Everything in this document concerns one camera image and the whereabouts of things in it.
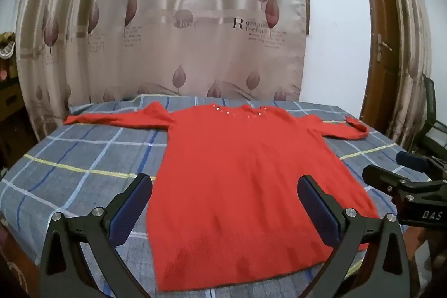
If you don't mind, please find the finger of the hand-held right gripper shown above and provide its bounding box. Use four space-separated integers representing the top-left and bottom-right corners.
396 151 447 180
362 165 420 202

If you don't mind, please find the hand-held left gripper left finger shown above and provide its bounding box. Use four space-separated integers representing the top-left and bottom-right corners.
39 173 154 298

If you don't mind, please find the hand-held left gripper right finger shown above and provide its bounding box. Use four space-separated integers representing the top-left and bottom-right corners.
297 174 410 298

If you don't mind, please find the red knit sweater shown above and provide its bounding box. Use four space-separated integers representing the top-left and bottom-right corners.
63 102 381 292

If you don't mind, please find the black chair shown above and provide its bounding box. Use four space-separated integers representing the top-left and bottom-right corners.
417 74 447 159

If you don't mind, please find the grey-blue plaid blanket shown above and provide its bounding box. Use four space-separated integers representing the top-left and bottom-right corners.
0 94 434 298

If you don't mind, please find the brown wooden door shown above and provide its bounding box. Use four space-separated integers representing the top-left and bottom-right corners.
354 0 402 145

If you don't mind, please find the dark wooden shelf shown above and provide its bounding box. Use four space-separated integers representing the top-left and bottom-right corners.
0 31 25 169

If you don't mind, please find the beige leaf-print curtain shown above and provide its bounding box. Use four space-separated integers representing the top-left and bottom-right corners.
16 0 310 141

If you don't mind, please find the patterned fabric item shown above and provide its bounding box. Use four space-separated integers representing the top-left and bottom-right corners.
0 32 16 59

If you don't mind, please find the metal door handle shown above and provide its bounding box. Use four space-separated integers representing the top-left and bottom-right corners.
378 34 392 61

